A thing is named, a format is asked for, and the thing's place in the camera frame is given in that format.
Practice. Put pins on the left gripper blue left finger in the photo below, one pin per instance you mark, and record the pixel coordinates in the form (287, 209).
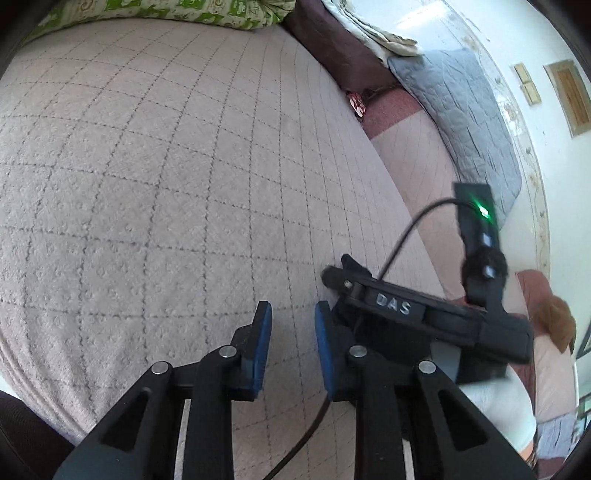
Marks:
(138, 436)

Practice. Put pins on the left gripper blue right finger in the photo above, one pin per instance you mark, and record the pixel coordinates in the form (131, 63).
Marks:
(410, 419)

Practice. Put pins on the black sweatpants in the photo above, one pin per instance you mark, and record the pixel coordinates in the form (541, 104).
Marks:
(30, 448)

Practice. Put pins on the right hand white glove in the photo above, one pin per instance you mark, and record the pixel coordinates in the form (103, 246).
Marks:
(507, 405)

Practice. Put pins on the brown plush toy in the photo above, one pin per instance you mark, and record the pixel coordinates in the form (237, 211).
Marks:
(554, 316)

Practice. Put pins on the pink bolster pillow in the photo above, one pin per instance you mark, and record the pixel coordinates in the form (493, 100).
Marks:
(413, 151)

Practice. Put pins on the grey quilted blanket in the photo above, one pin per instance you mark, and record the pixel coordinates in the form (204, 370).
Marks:
(452, 88)

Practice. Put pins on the pink quilted bed cover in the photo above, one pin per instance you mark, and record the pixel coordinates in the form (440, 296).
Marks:
(158, 180)

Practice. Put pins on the red white small box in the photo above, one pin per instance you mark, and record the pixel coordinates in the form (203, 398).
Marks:
(357, 104)

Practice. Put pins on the cream folded blanket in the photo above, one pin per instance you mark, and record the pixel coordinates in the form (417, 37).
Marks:
(382, 43)

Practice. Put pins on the dark purple folded blanket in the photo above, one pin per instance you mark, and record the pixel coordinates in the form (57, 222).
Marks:
(353, 65)

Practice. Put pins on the green patterned rolled quilt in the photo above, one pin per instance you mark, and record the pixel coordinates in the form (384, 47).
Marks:
(235, 14)

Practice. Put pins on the black camera box green light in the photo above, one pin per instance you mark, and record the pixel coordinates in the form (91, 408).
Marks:
(484, 270)

